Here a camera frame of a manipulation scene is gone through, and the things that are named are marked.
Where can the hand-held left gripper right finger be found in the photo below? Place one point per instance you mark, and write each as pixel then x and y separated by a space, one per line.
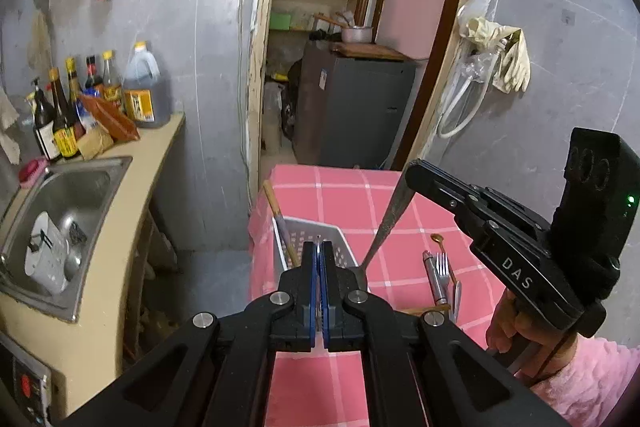
pixel 327 287

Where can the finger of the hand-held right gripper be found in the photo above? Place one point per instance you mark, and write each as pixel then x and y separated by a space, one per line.
pixel 520 207
pixel 440 192

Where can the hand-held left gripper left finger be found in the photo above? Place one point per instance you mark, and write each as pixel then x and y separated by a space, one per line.
pixel 311 287

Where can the white perforated utensil holder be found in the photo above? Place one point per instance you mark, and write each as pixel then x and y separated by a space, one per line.
pixel 340 242

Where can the large metal spoon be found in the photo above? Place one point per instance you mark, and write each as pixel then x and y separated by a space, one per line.
pixel 390 222

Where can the wooden chopstick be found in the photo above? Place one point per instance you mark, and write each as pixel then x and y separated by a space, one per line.
pixel 280 217
pixel 425 309

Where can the person's right forearm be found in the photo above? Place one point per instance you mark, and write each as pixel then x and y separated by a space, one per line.
pixel 590 387

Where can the person's right hand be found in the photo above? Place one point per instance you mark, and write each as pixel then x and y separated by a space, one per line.
pixel 505 322

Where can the metal fork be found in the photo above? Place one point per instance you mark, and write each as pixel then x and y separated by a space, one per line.
pixel 442 269

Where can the pink checked tablecloth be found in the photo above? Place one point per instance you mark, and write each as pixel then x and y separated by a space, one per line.
pixel 320 192

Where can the metal table knife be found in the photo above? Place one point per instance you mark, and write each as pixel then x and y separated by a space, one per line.
pixel 457 302

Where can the grey cabinet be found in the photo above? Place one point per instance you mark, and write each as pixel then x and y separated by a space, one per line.
pixel 350 117

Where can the yellow rubber gloves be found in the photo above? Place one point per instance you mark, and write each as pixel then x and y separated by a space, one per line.
pixel 512 57

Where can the wooden cutting board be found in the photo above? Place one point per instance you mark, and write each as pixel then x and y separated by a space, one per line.
pixel 370 52

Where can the metal pot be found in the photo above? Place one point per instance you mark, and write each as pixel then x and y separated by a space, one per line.
pixel 356 35

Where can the beige countertop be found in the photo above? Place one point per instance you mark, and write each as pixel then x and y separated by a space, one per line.
pixel 155 147

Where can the green box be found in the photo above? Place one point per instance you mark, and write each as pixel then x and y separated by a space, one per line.
pixel 281 21

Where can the large oil jug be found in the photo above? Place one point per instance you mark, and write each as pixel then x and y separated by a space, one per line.
pixel 147 99

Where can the steel kitchen sink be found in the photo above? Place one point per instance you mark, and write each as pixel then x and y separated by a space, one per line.
pixel 75 197

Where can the brown paper bag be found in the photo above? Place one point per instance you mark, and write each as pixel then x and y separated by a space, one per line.
pixel 95 143

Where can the brown seasoning packet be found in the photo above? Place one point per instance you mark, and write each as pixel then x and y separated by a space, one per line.
pixel 112 119

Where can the white cup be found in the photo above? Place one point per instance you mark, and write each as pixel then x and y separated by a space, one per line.
pixel 47 252

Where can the clear yellow-cap bottle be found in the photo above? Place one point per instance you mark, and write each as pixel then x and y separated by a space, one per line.
pixel 112 82

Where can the yellow-cap sauce bottle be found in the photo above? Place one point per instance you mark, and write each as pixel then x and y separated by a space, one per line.
pixel 74 79
pixel 65 132

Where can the red scrub brush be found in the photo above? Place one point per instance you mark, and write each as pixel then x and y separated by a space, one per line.
pixel 34 170

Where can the red-cap sauce bottle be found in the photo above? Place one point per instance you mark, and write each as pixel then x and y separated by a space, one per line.
pixel 93 77

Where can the hanging beige towel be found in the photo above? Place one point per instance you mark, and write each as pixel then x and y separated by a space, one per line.
pixel 7 127

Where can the hanging beige cloth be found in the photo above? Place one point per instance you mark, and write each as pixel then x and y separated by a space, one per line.
pixel 40 39

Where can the wooden door frame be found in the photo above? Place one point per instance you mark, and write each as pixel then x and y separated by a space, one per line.
pixel 265 7

